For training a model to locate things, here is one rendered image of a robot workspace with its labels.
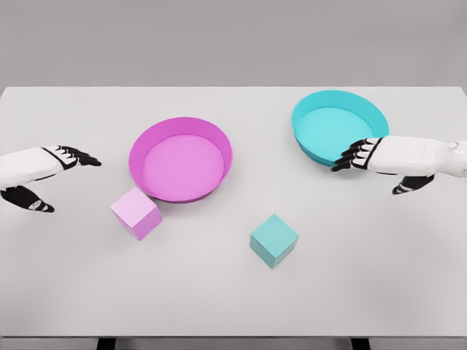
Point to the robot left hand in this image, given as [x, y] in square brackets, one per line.
[29, 166]

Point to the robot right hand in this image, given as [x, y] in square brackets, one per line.
[401, 155]

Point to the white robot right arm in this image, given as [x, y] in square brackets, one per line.
[457, 159]

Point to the cyan round plate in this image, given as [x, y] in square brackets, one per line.
[332, 127]

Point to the pink cube block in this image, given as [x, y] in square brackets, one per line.
[135, 215]

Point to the pink round plate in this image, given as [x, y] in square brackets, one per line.
[182, 167]

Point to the cyan cube block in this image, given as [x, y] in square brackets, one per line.
[273, 240]

